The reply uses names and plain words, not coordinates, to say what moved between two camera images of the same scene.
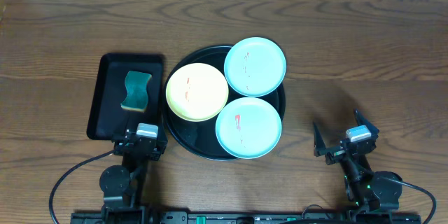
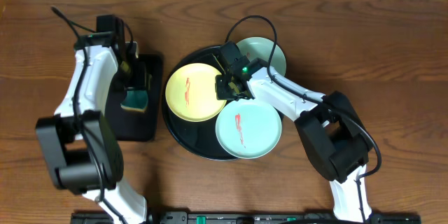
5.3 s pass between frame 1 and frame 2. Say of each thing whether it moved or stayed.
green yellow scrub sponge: stayed
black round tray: stayed
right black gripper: moved
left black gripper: moved
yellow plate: stayed
